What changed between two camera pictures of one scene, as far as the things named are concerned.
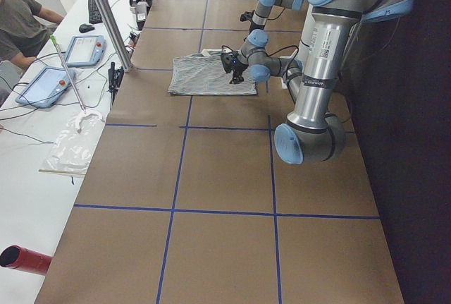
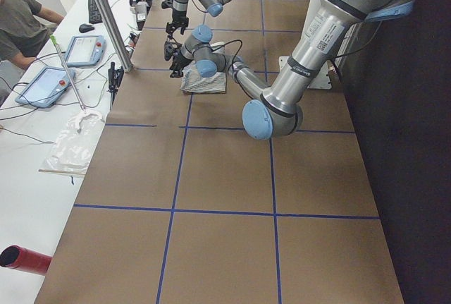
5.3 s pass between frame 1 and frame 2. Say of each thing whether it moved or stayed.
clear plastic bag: stayed
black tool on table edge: stayed
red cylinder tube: stayed
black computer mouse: stayed
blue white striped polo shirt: moved
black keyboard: stayed
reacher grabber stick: stayed
